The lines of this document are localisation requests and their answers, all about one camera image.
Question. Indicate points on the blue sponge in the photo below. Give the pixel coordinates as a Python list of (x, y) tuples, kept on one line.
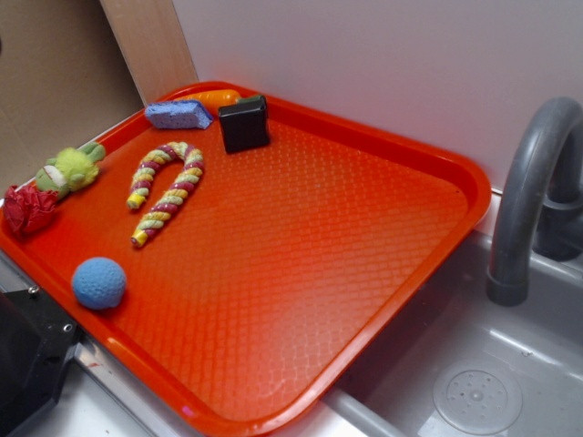
[(178, 114)]

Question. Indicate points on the cardboard panel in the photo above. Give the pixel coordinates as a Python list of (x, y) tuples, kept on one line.
[(63, 82)]

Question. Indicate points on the orange plastic carrot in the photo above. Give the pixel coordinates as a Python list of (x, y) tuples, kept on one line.
[(217, 98)]

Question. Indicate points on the wooden board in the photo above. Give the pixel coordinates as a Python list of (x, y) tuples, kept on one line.
[(153, 45)]

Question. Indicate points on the black metal mount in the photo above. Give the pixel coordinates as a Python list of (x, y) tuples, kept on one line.
[(38, 342)]

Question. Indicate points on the grey toy faucet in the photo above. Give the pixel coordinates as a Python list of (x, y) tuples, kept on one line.
[(541, 207)]

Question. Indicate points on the red crumpled cloth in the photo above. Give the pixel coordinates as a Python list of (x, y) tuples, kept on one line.
[(27, 209)]

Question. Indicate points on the black box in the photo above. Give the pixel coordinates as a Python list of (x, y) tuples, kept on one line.
[(244, 125)]

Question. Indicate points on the blue textured ball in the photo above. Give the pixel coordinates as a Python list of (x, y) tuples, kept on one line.
[(99, 283)]

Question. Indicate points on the grey plastic sink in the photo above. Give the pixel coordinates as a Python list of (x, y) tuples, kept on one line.
[(242, 356)]

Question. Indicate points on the orange plastic tray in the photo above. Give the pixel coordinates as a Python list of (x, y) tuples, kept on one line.
[(324, 185)]

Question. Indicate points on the green plush frog toy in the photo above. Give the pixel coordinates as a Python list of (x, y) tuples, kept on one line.
[(71, 170)]

